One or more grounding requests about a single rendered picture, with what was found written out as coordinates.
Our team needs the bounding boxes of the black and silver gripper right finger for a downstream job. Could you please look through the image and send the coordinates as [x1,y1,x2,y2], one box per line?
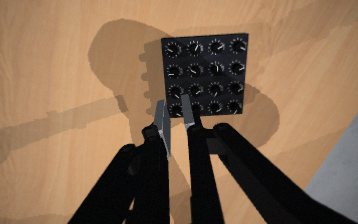
[181,94,358,224]

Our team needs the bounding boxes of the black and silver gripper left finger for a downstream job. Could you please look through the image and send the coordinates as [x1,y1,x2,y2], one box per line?
[67,99,171,224]

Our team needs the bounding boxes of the black knob box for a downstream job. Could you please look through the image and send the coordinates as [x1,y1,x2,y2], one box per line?
[161,33,249,118]

